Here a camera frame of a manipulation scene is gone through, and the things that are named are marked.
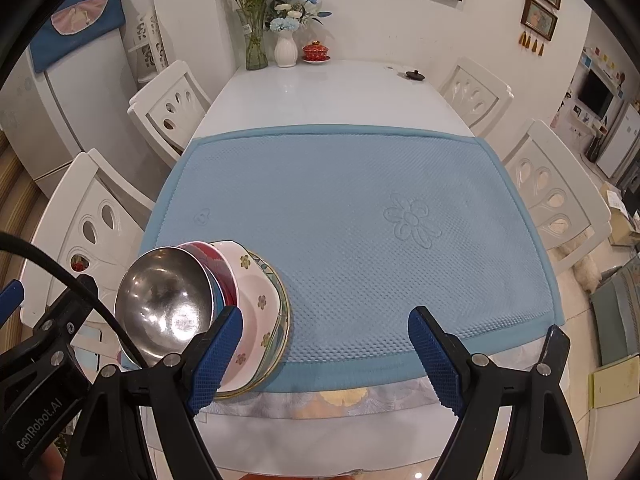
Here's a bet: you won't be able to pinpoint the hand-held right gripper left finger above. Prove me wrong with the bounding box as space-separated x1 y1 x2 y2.
62 305 244 480

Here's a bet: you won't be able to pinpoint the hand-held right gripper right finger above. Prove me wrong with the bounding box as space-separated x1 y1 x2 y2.
407 305 590 480

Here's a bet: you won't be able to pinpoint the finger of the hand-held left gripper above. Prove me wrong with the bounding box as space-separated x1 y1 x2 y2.
30 274 99 368
0 280 26 328

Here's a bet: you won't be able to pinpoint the white floral plate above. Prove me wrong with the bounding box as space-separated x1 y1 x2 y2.
215 242 283 396
250 252 288 386

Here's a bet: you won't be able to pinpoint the gold-rimmed white plate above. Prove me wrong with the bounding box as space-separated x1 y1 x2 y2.
215 250 293 401

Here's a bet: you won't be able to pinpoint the blue steel bowl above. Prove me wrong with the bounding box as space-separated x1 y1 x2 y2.
114 246 226 368

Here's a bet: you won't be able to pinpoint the pink steel bowl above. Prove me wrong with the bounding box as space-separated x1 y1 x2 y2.
177 241 238 311

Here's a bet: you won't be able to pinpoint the white dining chair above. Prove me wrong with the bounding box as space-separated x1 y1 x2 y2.
20 149 157 361
501 119 613 276
126 60 212 168
437 56 515 138

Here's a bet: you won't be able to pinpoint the pale patterned tablecloth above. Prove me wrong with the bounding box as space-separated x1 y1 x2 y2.
200 377 521 421

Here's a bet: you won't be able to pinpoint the light blue quilted mat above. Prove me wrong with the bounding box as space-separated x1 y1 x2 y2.
137 122 566 393

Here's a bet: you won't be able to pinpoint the white fluffy rug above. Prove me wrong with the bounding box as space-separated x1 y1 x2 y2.
560 247 608 293

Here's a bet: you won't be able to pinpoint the pale yellow box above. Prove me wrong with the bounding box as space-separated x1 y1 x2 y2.
590 355 638 411

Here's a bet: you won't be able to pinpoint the grey-green sofa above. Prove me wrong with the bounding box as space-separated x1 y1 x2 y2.
590 255 640 366

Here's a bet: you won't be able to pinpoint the grey refrigerator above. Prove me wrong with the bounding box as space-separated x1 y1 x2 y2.
0 25 173 198

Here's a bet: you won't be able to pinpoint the cardboard box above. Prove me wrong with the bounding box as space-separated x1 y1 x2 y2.
600 182 633 246

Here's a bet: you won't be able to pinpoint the white cabinet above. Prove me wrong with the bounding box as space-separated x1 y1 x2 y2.
595 102 640 178

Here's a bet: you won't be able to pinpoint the white carved shelf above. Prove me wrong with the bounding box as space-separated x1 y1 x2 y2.
127 12 168 83

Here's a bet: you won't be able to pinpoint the glass vase with wildflowers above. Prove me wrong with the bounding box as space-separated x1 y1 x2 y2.
214 0 282 72

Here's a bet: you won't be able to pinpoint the black television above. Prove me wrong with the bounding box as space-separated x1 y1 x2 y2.
577 67 616 118

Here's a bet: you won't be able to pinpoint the blue fridge cover cloth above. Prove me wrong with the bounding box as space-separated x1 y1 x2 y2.
27 0 127 73

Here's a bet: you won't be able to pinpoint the white vase with blue flowers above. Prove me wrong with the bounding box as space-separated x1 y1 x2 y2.
264 0 333 68

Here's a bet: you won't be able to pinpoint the red lidded teacup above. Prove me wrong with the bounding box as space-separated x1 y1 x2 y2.
301 40 332 65

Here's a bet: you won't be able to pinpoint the hanging gold tassels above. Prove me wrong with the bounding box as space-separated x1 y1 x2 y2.
517 30 548 56

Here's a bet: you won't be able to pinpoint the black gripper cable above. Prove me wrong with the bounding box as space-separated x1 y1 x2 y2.
0 232 146 371

